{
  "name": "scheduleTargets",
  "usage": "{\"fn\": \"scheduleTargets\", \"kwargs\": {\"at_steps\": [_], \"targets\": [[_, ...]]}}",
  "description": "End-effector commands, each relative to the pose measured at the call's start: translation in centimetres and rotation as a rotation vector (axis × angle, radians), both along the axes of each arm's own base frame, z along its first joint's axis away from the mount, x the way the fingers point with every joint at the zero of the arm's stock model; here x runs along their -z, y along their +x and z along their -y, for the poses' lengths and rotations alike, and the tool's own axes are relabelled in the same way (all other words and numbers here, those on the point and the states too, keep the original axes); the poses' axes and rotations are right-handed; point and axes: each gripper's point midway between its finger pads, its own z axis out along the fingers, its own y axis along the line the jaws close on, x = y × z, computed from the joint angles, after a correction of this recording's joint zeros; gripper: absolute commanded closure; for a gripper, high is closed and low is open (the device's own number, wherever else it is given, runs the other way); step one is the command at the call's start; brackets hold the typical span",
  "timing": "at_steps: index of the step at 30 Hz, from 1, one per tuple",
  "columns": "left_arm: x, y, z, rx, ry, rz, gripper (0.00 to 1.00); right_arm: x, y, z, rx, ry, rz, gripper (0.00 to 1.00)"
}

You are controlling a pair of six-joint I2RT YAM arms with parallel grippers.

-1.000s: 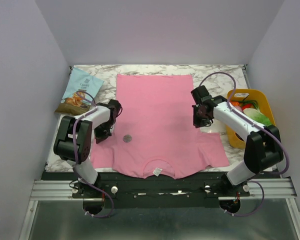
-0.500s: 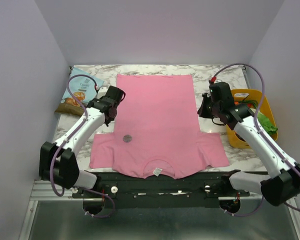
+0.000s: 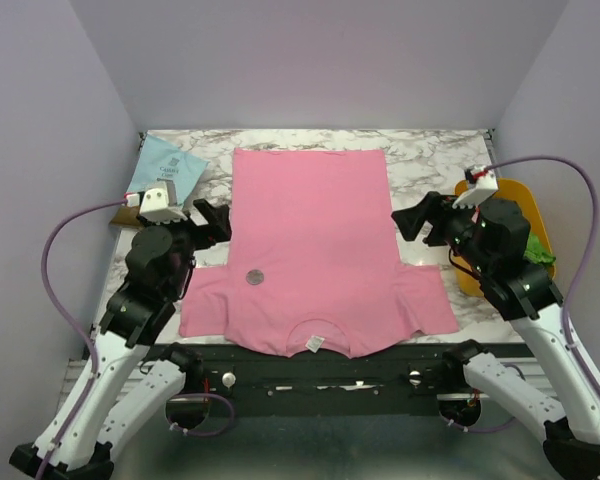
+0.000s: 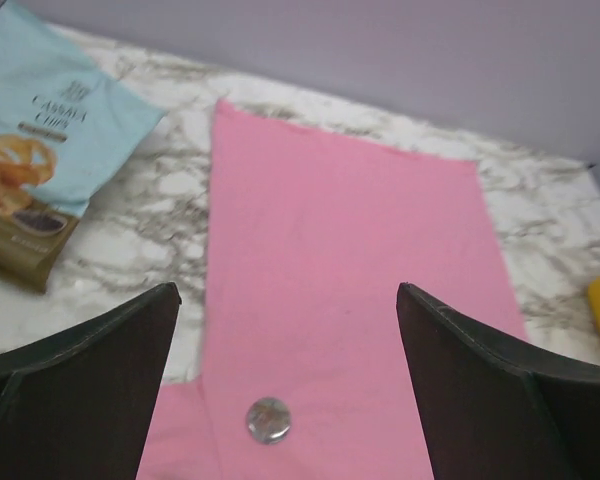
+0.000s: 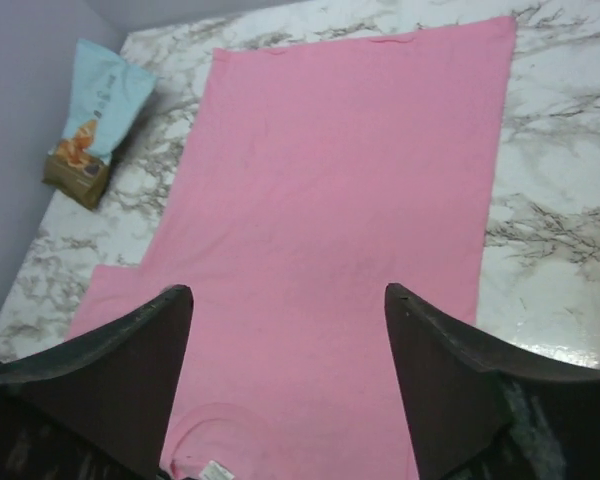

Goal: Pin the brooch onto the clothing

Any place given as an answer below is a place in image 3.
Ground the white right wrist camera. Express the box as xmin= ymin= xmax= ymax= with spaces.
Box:
xmin=452 ymin=165 xmax=499 ymax=209

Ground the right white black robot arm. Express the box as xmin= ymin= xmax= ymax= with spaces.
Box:
xmin=391 ymin=192 xmax=600 ymax=479

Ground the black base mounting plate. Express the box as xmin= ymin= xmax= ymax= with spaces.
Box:
xmin=82 ymin=343 xmax=536 ymax=419

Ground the pink t-shirt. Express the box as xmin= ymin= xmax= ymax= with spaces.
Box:
xmin=179 ymin=149 xmax=458 ymax=358

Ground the yellow plastic basket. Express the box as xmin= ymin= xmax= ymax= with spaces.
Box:
xmin=452 ymin=178 xmax=557 ymax=299

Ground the green lettuce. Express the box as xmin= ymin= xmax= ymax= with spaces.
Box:
xmin=524 ymin=232 xmax=556 ymax=267

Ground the blue chips bag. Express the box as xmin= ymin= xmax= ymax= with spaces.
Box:
xmin=110 ymin=134 xmax=209 ymax=229

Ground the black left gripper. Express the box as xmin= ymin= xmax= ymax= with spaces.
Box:
xmin=140 ymin=197 xmax=233 ymax=296

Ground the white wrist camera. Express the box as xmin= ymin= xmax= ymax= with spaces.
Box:
xmin=452 ymin=165 xmax=499 ymax=209
xmin=124 ymin=180 xmax=189 ymax=225

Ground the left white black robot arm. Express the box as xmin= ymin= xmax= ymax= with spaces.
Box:
xmin=9 ymin=193 xmax=231 ymax=479

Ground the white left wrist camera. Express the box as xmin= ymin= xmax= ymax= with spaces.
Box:
xmin=124 ymin=180 xmax=189 ymax=225

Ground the aluminium frame rail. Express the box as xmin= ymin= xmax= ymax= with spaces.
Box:
xmin=57 ymin=358 xmax=557 ymax=409

